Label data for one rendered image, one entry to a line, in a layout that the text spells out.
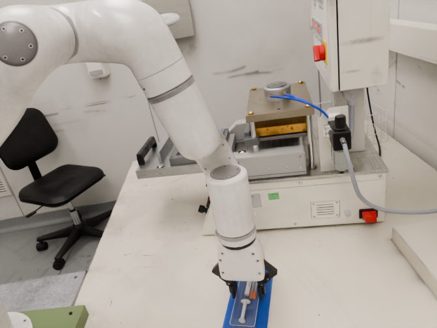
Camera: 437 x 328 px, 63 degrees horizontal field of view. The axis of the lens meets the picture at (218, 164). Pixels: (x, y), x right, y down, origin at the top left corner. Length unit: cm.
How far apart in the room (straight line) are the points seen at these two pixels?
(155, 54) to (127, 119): 206
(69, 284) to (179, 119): 69
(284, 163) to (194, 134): 42
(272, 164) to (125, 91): 175
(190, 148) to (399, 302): 57
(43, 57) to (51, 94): 218
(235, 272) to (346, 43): 57
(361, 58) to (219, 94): 172
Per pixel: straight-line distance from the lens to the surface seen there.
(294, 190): 103
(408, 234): 103
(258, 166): 100
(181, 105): 62
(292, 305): 90
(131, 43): 60
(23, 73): 58
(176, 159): 109
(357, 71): 93
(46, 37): 58
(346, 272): 98
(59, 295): 114
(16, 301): 121
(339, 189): 104
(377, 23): 92
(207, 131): 64
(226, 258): 80
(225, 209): 71
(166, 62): 60
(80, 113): 272
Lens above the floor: 142
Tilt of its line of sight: 25 degrees down
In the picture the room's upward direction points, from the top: 11 degrees counter-clockwise
